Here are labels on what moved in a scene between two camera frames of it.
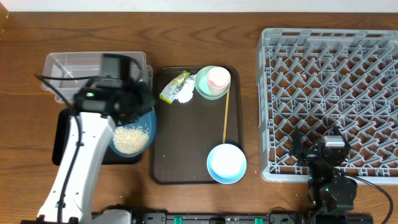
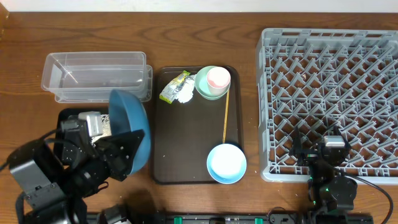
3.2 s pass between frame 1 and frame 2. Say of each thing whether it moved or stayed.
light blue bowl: stayed
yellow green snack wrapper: stayed
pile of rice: moved
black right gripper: stayed
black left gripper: moved
